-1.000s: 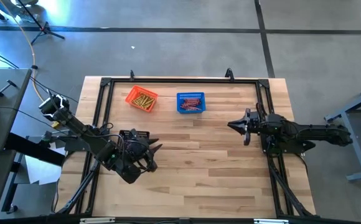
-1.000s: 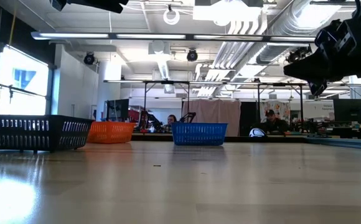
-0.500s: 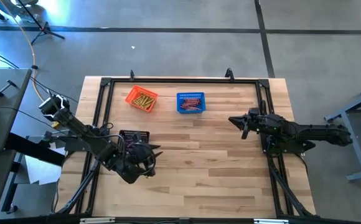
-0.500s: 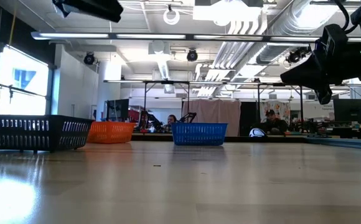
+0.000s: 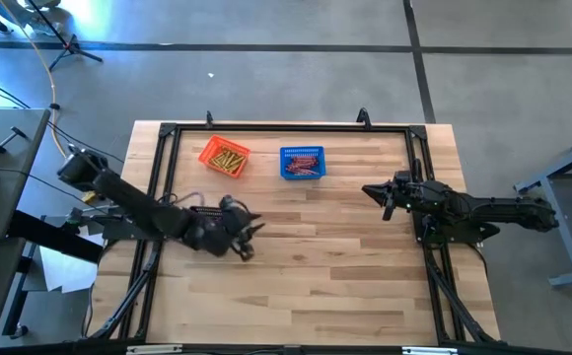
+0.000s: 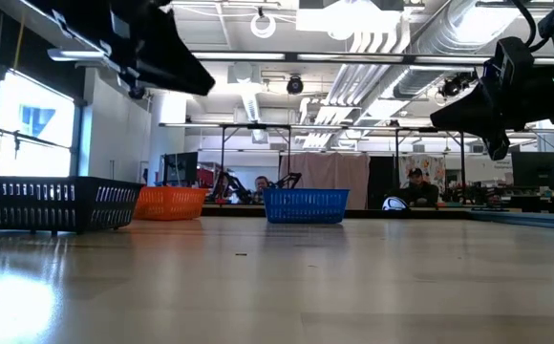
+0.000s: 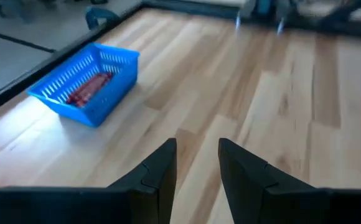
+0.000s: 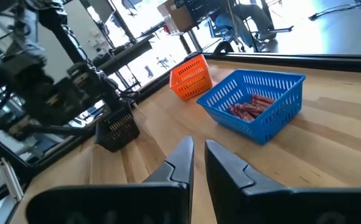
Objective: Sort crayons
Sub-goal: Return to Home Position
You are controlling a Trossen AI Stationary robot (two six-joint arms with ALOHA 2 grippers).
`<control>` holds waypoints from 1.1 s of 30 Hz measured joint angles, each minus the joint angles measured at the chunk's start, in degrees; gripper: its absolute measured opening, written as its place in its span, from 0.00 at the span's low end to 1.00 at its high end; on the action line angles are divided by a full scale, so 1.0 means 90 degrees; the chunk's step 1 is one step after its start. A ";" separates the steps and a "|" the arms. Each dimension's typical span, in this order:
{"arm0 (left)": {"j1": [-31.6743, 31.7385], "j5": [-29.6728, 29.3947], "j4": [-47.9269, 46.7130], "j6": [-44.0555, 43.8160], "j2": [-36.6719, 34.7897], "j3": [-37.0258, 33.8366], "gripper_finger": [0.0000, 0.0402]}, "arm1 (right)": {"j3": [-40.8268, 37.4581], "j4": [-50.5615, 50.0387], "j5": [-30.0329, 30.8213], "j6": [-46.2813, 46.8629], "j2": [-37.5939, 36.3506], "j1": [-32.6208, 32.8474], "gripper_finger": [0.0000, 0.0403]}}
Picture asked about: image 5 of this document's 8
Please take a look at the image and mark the silver bracket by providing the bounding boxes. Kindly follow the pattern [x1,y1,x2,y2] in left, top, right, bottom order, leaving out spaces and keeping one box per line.
[125,344,184,355]
[401,346,460,355]

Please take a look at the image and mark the black desk support beam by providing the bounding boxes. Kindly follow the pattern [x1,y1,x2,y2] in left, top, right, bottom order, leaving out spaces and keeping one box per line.
[7,209,105,265]

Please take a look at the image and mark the black tripod stand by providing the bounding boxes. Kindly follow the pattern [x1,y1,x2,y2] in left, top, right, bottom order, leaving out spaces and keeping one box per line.
[27,0,104,73]

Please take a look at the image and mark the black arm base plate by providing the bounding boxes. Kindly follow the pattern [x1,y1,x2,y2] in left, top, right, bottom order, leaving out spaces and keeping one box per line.
[411,211,502,247]
[102,202,174,242]

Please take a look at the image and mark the black floor cable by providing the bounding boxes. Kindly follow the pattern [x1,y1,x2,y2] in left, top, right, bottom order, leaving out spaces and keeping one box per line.
[0,71,127,167]

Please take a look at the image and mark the blue plastic basket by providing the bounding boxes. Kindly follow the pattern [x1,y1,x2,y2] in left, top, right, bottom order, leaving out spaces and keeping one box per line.
[279,146,327,181]

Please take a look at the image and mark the white paper sheets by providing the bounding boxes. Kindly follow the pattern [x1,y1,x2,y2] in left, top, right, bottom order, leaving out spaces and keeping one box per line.
[37,231,106,295]

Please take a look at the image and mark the grey metal table frame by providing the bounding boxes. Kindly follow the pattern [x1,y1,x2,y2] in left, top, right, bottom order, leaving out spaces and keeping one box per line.
[513,127,572,289]

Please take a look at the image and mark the black metal table frame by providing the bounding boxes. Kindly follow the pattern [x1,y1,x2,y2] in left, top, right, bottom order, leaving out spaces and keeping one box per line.
[88,120,502,346]

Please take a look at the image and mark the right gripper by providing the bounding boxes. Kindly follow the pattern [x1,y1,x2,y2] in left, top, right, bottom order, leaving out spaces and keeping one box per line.
[361,170,448,223]

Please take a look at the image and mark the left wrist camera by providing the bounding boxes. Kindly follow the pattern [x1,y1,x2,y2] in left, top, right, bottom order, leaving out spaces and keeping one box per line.
[219,194,241,213]

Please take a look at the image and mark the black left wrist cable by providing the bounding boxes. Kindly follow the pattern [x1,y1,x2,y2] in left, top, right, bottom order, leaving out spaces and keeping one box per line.
[160,190,208,208]

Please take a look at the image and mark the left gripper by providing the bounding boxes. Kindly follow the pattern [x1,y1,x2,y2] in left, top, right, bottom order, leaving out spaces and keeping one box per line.
[206,194,266,263]

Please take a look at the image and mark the yellow floor cable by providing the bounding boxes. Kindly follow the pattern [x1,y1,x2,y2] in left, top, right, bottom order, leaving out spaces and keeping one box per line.
[0,0,98,204]

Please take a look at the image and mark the orange plastic basket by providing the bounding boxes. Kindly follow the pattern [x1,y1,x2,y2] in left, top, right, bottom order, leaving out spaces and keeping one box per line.
[197,135,251,179]

